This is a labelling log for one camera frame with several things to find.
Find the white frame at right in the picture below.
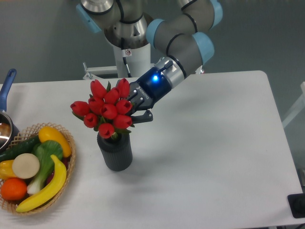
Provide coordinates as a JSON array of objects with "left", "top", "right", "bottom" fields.
[{"left": 282, "top": 82, "right": 305, "bottom": 128}]

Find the dark grey ribbed vase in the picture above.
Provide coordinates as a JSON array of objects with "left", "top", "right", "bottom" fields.
[{"left": 97, "top": 134, "right": 133, "bottom": 171}]

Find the woven wicker basket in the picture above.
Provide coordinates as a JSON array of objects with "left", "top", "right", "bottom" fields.
[{"left": 0, "top": 123, "right": 76, "bottom": 216}]

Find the green bok choy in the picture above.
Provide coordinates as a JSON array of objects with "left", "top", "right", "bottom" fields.
[{"left": 27, "top": 140, "right": 63, "bottom": 196}]

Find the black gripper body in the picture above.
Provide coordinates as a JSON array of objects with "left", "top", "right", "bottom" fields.
[{"left": 129, "top": 67, "right": 172, "bottom": 111}]

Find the black device at edge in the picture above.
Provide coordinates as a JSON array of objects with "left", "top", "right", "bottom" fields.
[{"left": 287, "top": 193, "right": 305, "bottom": 219}]

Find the yellow banana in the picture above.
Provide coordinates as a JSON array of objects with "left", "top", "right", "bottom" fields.
[{"left": 16, "top": 155, "right": 67, "bottom": 213}]

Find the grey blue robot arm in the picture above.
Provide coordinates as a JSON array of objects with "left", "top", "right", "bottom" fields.
[{"left": 76, "top": 0, "right": 223, "bottom": 124}]

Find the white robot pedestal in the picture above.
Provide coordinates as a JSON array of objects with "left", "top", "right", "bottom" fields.
[{"left": 83, "top": 44, "right": 155, "bottom": 80}]

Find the orange fruit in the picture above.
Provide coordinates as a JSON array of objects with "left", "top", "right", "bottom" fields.
[{"left": 0, "top": 178, "right": 27, "bottom": 200}]

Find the red fruit in basket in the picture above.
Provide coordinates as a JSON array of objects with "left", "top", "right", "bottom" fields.
[{"left": 45, "top": 158, "right": 70, "bottom": 185}]

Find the black cable on pedestal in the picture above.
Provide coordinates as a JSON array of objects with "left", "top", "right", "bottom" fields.
[{"left": 120, "top": 37, "right": 132, "bottom": 78}]

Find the yellow bell pepper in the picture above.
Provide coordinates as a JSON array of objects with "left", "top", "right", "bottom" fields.
[{"left": 0, "top": 160, "right": 17, "bottom": 180}]

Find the red tulip bouquet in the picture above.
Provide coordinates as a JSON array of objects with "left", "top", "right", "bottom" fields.
[{"left": 70, "top": 78, "right": 133, "bottom": 142}]

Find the beige round disc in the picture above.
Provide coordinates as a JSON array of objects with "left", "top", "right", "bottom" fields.
[{"left": 12, "top": 153, "right": 40, "bottom": 179}]

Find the green cucumber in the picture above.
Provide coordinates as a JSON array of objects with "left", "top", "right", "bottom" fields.
[{"left": 0, "top": 135, "right": 40, "bottom": 162}]

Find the blue handled saucepan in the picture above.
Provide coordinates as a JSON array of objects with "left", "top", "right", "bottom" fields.
[{"left": 0, "top": 69, "right": 19, "bottom": 153}]

